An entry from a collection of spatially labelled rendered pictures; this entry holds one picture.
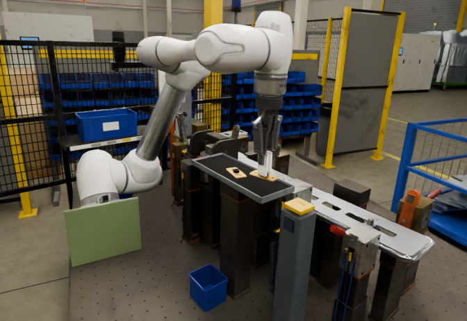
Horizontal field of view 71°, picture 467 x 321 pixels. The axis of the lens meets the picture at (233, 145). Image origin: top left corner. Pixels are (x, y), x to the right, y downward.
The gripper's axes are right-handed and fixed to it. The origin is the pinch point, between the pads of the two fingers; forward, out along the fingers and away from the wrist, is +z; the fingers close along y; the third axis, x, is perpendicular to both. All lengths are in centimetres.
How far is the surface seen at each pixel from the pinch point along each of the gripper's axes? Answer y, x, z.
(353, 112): 358, 89, 50
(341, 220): 24.1, -17.2, 23.2
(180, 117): 35, 74, 4
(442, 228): 211, -41, 104
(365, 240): 7.4, -29.6, 17.2
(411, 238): 28, -38, 23
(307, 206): -3.2, -16.1, 7.2
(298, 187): 16.3, -3.8, 12.2
